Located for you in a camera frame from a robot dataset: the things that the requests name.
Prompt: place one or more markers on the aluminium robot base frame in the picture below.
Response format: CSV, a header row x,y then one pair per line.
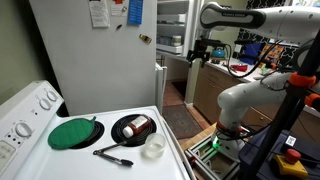
x,y
208,159

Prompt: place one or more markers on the yellow emergency stop box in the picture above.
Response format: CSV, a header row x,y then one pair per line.
x,y
289,164

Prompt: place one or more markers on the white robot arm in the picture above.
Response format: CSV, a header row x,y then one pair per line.
x,y
292,23

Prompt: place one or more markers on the black tripod pole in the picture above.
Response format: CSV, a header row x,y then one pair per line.
x,y
290,108

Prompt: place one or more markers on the clear plastic lunch box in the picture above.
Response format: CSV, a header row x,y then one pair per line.
x,y
154,145

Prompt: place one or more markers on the white paper note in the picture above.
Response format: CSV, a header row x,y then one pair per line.
x,y
99,13

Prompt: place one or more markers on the dark floor rug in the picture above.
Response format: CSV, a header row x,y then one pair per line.
x,y
181,121

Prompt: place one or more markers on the gold fridge magnet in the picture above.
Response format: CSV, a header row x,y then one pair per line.
x,y
145,38

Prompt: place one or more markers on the teal kettle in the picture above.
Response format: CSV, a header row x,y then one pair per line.
x,y
218,52

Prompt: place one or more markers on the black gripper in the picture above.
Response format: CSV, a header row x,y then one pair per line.
x,y
200,50

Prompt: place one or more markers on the blue paper on fridge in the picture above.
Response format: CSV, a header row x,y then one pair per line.
x,y
135,12

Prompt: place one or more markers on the white refrigerator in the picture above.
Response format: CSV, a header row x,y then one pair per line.
x,y
99,69

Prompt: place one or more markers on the white electric stove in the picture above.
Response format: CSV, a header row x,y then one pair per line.
x,y
27,119

